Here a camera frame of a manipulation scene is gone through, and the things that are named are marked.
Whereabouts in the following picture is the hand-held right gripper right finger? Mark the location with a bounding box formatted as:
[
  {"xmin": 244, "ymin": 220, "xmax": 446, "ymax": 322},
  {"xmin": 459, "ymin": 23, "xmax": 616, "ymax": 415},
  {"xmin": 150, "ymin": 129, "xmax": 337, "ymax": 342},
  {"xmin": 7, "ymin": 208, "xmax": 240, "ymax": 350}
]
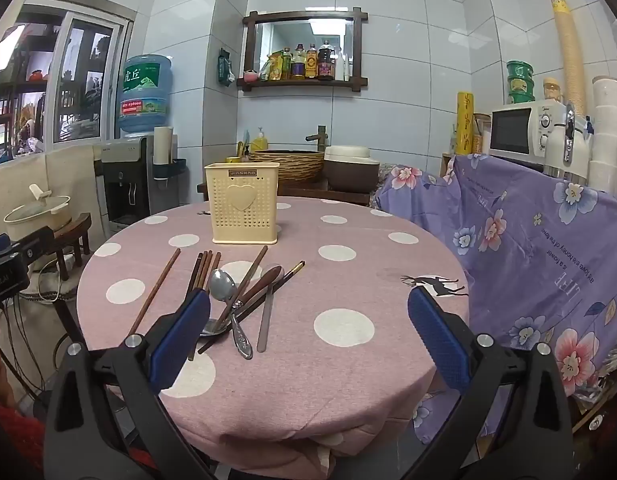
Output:
[{"xmin": 403, "ymin": 286, "xmax": 574, "ymax": 480}]

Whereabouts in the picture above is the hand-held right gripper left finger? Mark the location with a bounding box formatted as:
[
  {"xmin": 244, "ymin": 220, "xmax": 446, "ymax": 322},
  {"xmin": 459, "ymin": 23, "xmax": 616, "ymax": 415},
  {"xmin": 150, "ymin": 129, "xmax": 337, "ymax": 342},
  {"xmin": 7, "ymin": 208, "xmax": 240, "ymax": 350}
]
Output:
[{"xmin": 43, "ymin": 289, "xmax": 212, "ymax": 480}]

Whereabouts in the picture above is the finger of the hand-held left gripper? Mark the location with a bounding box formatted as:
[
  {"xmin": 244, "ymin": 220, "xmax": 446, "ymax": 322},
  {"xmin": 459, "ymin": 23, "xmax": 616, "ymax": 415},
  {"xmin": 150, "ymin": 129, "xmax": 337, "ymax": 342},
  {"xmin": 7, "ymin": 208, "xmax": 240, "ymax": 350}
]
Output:
[{"xmin": 0, "ymin": 226, "xmax": 55, "ymax": 267}]

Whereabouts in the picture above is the metal spoon with ornate handle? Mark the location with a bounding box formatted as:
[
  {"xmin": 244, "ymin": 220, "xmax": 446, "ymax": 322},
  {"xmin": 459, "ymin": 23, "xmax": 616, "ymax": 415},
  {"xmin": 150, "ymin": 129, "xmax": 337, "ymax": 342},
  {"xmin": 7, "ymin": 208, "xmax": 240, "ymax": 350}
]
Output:
[{"xmin": 210, "ymin": 268, "xmax": 254, "ymax": 360}]

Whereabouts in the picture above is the black chopstick with gold band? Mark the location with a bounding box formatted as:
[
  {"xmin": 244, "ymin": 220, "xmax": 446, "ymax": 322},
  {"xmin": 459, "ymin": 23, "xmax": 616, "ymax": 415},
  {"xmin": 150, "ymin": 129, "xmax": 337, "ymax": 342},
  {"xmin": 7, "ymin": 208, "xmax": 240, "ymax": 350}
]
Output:
[{"xmin": 197, "ymin": 260, "xmax": 306, "ymax": 355}]

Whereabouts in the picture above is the cream perforated utensil holder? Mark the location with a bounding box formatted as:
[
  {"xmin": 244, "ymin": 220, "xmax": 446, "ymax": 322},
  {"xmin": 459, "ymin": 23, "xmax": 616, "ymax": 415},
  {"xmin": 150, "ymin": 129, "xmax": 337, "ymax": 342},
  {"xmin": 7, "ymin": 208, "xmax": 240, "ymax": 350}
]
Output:
[{"xmin": 204, "ymin": 162, "xmax": 280, "ymax": 246}]

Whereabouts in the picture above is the cream pot with lid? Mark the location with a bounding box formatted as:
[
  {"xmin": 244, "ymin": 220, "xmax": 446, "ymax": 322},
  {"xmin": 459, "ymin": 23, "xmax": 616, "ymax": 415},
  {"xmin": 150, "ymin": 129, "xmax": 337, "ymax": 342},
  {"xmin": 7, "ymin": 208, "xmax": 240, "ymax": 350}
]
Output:
[{"xmin": 3, "ymin": 184, "xmax": 72, "ymax": 241}]

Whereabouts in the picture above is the dark wooden stool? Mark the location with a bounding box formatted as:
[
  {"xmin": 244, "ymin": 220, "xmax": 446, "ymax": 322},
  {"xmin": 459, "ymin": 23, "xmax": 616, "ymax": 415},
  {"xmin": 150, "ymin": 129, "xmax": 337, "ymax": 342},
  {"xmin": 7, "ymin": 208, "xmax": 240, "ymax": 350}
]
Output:
[{"xmin": 28, "ymin": 212, "xmax": 92, "ymax": 281}]

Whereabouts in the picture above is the water dispenser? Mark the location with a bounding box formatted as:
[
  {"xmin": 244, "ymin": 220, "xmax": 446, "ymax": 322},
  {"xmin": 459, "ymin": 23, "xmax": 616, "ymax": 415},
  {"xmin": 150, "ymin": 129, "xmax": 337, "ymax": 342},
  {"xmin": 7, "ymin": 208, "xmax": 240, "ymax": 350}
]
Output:
[{"xmin": 94, "ymin": 135, "xmax": 154, "ymax": 235}]

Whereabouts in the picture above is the pink polka-dot tablecloth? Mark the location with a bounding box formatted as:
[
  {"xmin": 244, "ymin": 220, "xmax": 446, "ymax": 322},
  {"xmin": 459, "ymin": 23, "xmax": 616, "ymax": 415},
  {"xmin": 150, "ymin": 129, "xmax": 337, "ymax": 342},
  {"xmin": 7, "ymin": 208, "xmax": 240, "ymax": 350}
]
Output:
[{"xmin": 77, "ymin": 196, "xmax": 470, "ymax": 468}]

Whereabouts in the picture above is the purple floral cloth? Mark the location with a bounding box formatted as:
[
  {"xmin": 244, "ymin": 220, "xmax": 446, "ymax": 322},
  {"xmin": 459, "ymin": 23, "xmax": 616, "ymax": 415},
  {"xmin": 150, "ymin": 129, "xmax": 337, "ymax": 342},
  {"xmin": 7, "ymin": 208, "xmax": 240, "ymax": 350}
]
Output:
[{"xmin": 375, "ymin": 152, "xmax": 617, "ymax": 446}]

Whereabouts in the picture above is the teal cup holder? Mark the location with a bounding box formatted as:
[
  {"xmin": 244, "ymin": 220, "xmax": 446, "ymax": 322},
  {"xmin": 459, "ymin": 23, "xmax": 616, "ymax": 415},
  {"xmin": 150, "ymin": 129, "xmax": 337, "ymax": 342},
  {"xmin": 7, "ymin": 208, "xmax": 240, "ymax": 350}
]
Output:
[{"xmin": 151, "ymin": 158, "xmax": 188, "ymax": 181}]

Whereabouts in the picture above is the white paper cup tube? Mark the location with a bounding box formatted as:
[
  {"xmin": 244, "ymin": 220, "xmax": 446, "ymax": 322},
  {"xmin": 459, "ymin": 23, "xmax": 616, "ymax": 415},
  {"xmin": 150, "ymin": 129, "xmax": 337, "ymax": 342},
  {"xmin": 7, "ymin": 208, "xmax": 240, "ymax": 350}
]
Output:
[{"xmin": 153, "ymin": 126, "xmax": 174, "ymax": 166}]

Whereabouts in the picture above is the red knit garment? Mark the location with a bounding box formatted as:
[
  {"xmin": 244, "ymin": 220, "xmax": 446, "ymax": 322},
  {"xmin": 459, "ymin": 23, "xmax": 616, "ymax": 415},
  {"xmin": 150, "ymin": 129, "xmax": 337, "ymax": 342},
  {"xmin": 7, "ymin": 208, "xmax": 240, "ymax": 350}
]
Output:
[{"xmin": 0, "ymin": 400, "xmax": 45, "ymax": 480}]

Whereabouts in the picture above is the sliding window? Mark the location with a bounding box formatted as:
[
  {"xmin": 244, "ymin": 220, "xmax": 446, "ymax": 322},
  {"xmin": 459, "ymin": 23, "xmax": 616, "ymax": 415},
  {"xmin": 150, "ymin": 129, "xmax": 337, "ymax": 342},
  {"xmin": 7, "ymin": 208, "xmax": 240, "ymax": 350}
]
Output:
[{"xmin": 0, "ymin": 0, "xmax": 135, "ymax": 167}]

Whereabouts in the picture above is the brown and cream rice cooker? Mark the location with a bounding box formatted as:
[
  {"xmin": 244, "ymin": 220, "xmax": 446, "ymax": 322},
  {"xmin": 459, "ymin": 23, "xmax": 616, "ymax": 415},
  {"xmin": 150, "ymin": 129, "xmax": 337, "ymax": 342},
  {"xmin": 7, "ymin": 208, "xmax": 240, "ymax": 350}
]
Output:
[{"xmin": 322, "ymin": 145, "xmax": 381, "ymax": 193}]

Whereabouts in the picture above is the blue water jug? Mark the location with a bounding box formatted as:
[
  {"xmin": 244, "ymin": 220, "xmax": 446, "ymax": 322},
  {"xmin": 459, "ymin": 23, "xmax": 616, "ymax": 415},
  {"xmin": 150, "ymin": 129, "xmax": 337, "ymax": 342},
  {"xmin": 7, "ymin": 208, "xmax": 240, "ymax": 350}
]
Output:
[{"xmin": 117, "ymin": 54, "xmax": 173, "ymax": 137}]

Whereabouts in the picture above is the mounted phone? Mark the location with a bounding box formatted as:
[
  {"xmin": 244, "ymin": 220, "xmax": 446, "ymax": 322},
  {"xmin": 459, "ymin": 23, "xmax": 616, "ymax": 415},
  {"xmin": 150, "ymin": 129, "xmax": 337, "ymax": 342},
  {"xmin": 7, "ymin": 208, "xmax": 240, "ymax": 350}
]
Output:
[{"xmin": 0, "ymin": 24, "xmax": 26, "ymax": 75}]

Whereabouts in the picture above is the woven basket basin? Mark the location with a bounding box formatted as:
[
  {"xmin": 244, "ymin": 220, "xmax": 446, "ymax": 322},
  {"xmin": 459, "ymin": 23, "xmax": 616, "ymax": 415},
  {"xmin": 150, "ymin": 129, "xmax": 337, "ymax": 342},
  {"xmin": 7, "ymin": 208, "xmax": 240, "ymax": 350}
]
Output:
[{"xmin": 248, "ymin": 150, "xmax": 325, "ymax": 184}]

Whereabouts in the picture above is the yellow wrapped roll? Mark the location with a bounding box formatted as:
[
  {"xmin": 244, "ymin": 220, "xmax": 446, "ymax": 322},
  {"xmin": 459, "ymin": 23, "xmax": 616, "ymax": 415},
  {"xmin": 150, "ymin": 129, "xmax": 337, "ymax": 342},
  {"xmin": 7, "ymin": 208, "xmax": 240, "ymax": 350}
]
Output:
[{"xmin": 457, "ymin": 91, "xmax": 475, "ymax": 156}]

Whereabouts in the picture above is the white microwave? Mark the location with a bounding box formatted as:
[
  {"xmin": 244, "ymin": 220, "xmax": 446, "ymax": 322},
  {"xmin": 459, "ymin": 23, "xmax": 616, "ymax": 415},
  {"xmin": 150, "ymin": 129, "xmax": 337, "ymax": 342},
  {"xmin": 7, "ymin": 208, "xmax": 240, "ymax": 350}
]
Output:
[{"xmin": 489, "ymin": 101, "xmax": 569, "ymax": 161}]

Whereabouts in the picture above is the bamboo faucet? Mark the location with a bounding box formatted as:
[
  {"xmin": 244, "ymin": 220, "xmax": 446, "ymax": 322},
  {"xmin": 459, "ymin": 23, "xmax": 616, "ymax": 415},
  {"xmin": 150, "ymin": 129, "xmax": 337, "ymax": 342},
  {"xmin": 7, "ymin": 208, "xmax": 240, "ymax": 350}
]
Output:
[{"xmin": 306, "ymin": 125, "xmax": 332, "ymax": 153}]

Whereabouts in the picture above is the green hanging packet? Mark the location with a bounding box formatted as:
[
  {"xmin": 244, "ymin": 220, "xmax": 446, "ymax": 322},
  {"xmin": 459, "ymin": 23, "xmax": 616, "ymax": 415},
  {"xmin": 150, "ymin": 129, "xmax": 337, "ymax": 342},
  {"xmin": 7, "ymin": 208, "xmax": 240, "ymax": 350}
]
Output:
[{"xmin": 217, "ymin": 49, "xmax": 235, "ymax": 86}]

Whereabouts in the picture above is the stack of white cups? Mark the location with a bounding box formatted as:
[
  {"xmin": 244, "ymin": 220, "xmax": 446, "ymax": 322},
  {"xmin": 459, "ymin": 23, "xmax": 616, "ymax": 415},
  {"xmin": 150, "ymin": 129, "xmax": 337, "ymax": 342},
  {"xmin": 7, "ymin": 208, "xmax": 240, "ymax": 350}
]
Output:
[{"xmin": 588, "ymin": 76, "xmax": 617, "ymax": 201}]

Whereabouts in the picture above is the stack of green noodle cups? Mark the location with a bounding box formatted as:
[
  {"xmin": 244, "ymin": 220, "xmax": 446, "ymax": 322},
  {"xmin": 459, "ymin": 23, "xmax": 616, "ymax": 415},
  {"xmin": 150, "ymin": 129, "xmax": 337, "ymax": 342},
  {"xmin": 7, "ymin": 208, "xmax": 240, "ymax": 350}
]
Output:
[{"xmin": 505, "ymin": 60, "xmax": 535, "ymax": 106}]

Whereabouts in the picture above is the dark soy sauce bottle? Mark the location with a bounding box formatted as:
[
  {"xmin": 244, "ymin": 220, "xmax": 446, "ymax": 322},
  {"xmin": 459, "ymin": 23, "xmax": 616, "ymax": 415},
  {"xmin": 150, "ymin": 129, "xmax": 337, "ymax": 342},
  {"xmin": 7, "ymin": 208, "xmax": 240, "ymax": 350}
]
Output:
[{"xmin": 317, "ymin": 40, "xmax": 335, "ymax": 81}]

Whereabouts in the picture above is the clear oil bottle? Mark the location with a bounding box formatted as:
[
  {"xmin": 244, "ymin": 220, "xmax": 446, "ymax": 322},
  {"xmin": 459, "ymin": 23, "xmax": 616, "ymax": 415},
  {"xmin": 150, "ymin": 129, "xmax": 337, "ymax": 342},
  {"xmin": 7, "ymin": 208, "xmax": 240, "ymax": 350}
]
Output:
[{"xmin": 292, "ymin": 43, "xmax": 308, "ymax": 81}]

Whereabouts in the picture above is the tall stack of paper cups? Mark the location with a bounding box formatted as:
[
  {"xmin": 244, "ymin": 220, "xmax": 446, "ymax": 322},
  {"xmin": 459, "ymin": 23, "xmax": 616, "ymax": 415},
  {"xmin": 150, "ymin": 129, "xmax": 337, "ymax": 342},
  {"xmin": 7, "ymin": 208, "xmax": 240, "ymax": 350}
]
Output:
[{"xmin": 549, "ymin": 0, "xmax": 587, "ymax": 116}]

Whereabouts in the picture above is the white thermos with chrome handle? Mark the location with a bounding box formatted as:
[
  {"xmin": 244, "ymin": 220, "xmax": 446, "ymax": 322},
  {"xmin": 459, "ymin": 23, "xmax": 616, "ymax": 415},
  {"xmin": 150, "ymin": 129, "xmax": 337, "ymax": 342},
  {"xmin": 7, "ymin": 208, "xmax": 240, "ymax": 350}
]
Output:
[{"xmin": 544, "ymin": 102, "xmax": 591, "ymax": 182}]

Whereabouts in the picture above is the wooden wall shelf with mirror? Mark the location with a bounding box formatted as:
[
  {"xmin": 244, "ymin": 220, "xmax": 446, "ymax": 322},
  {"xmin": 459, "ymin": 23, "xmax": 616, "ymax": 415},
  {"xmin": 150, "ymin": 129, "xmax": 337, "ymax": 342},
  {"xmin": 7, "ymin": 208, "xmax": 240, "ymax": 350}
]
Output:
[{"xmin": 237, "ymin": 8, "xmax": 369, "ymax": 93}]

